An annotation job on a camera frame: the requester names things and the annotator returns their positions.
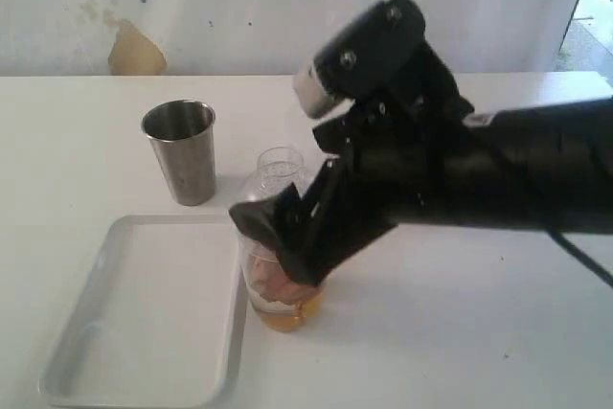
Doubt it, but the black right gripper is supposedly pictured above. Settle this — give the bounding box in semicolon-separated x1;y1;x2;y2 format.
229;94;474;286

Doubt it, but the clear plastic dome lid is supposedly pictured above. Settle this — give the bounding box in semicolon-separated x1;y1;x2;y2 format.
230;146;311;225

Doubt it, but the clear glass jar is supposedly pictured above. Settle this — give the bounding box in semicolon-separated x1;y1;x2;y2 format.
238;236;326;332

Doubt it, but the grey metal cup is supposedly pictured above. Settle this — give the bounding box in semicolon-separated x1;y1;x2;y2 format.
141;100;216;206

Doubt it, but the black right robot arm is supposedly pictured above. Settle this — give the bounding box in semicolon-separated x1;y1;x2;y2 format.
229;99;612;285

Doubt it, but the clear plastic tray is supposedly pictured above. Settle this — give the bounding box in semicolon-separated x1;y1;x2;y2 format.
38;215;246;408

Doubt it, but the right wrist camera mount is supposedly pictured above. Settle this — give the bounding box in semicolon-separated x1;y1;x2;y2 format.
292;0;425;120

